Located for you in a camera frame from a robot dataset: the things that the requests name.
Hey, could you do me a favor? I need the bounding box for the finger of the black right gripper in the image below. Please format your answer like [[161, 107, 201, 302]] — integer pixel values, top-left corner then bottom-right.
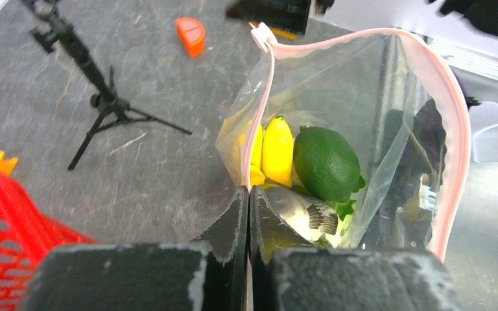
[[226, 0, 312, 34]]

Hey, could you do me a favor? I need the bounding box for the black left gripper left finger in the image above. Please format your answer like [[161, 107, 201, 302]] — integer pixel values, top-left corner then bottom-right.
[[18, 187, 249, 310]]

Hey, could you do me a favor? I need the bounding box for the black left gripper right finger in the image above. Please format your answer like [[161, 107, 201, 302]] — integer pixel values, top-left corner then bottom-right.
[[250, 187, 461, 310]]

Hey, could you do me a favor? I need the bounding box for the green toy avocado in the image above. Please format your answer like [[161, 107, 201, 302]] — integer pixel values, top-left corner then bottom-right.
[[293, 126, 366, 203]]

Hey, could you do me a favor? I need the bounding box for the yellow toy banana bunch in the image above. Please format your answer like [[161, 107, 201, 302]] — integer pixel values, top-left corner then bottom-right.
[[250, 115, 294, 187]]

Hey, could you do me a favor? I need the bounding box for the clear zip top bag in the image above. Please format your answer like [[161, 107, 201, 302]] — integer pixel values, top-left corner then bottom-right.
[[215, 24, 471, 259]]

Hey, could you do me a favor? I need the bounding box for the red plastic shopping basket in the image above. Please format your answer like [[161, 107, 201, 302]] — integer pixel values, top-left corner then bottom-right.
[[0, 173, 93, 310]]

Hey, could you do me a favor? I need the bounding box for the grey toy fish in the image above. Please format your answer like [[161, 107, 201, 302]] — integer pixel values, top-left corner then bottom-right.
[[264, 185, 342, 248]]

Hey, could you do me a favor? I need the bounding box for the white radish with leaves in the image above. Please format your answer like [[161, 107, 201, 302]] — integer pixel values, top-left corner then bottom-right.
[[326, 175, 366, 221]]

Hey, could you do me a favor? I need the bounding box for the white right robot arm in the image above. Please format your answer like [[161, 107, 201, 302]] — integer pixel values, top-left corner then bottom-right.
[[226, 1, 498, 163]]

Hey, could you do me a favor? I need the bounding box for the orange toy slice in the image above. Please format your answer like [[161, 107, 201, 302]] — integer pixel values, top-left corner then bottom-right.
[[175, 17, 206, 58]]

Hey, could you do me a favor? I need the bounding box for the black mini tripod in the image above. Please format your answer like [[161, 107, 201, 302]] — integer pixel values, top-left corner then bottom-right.
[[21, 1, 192, 171]]

